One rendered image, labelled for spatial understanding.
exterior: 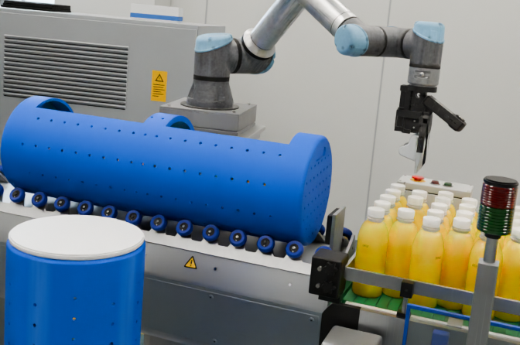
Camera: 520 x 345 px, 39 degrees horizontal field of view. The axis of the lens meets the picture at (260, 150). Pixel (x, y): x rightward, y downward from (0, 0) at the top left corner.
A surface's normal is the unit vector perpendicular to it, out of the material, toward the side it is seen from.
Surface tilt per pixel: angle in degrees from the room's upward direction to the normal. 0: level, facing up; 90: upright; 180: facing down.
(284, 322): 110
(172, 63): 90
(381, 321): 90
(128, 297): 90
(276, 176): 69
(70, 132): 58
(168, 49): 90
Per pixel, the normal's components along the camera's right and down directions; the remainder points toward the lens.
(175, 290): -0.36, 0.47
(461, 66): -0.21, 0.16
